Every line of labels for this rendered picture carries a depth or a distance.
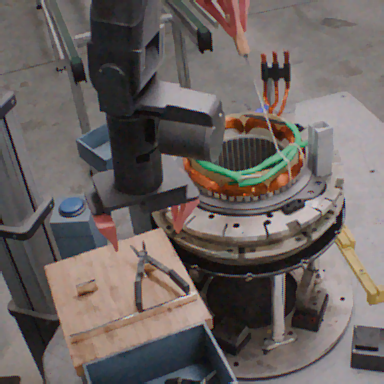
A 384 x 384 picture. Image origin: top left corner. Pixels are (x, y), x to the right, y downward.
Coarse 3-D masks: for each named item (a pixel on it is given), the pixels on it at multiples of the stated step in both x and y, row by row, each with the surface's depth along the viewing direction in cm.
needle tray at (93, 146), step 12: (96, 132) 120; (84, 144) 116; (96, 144) 121; (108, 144) 122; (84, 156) 118; (96, 156) 113; (108, 156) 119; (96, 168) 116; (108, 168) 112; (132, 216) 134; (144, 216) 129; (132, 228) 137; (144, 228) 132
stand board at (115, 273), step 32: (96, 256) 92; (128, 256) 91; (160, 256) 90; (64, 288) 87; (128, 288) 86; (160, 288) 85; (192, 288) 85; (64, 320) 82; (96, 320) 82; (160, 320) 81; (192, 320) 80; (96, 352) 78
